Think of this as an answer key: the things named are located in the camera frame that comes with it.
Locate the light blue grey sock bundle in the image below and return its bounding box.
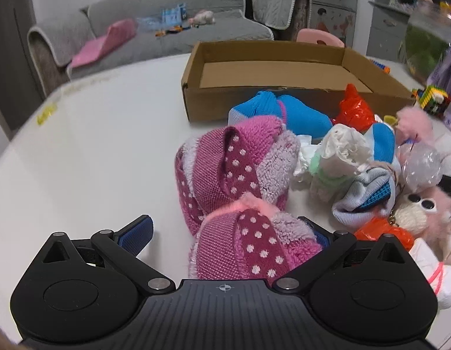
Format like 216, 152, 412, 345
331, 167, 397, 231

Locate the pink plastic chair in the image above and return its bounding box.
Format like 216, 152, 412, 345
296, 29, 345, 48

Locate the orange plastic bag bundle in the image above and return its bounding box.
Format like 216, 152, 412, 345
332, 84, 375, 133

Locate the glass fish bowl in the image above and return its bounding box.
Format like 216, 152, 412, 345
404, 0, 451, 84

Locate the decorated refrigerator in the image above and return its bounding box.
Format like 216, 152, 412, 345
272, 0, 359, 47

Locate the white pink plush on sofa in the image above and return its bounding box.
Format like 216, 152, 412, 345
188, 10, 215, 27

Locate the blue white sock bundle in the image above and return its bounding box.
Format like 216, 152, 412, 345
364, 122, 395, 164

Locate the orange toy on sofa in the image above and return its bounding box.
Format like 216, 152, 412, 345
155, 25, 183, 37

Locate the grey covered sofa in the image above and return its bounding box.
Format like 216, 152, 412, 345
27, 0, 293, 95

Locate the brown cardboard box tray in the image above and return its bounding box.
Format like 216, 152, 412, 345
181, 40, 414, 123

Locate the purple water bottle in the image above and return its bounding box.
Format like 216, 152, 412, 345
427, 47, 451, 97

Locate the white cloth with green band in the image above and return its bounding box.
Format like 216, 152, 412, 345
293, 124, 373, 202

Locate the blue sock with pink band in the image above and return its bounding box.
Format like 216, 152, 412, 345
228, 91, 333, 139

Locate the pink polka dot sock bundle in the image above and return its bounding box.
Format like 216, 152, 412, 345
174, 115, 300, 235

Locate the colourful building block cube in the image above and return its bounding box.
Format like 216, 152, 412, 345
412, 85, 451, 118

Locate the pink fluffy monster plush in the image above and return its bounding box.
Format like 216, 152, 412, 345
392, 186, 451, 248

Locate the blue toy castle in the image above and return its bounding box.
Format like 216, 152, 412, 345
161, 3, 187, 28

